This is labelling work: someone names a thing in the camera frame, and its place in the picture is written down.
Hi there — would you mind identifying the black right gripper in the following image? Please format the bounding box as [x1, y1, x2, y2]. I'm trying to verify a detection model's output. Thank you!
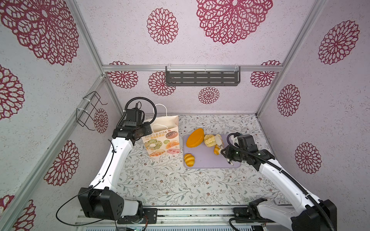
[220, 145, 247, 162]

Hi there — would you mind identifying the striped yellow bread stick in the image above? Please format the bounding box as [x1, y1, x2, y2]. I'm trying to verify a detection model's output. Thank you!
[214, 145, 222, 155]

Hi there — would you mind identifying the printed paper bread bag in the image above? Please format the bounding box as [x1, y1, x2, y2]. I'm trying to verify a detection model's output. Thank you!
[141, 104, 181, 157]

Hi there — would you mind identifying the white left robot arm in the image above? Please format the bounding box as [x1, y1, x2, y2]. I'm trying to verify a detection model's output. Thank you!
[78, 107, 151, 223]

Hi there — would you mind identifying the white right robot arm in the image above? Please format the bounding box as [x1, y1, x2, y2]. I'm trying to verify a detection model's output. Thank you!
[215, 133, 337, 231]

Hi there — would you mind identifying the pale crusty bread roll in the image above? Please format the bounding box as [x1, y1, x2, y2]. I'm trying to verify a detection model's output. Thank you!
[204, 134, 217, 147]

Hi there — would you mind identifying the lavender plastic tray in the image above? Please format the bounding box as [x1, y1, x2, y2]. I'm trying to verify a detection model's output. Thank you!
[183, 135, 241, 169]

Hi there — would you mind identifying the small striped croissant bun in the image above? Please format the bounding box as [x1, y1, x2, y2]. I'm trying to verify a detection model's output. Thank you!
[184, 154, 195, 167]

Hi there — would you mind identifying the black wire wall rack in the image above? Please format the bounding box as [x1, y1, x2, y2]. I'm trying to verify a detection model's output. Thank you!
[75, 91, 107, 131]

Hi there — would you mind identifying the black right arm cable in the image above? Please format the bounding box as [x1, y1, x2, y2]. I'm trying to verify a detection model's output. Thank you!
[226, 132, 336, 231]

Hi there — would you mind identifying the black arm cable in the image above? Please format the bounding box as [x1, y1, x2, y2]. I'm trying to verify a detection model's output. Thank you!
[226, 132, 336, 231]
[55, 97, 158, 227]

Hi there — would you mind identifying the dark grey wall shelf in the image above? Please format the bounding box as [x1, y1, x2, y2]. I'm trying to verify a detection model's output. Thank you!
[165, 66, 241, 87]

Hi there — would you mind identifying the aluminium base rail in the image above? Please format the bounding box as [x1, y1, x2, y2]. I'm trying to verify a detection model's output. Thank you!
[75, 206, 248, 231]

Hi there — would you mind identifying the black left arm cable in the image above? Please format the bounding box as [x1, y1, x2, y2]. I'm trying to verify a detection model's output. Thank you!
[55, 97, 158, 227]

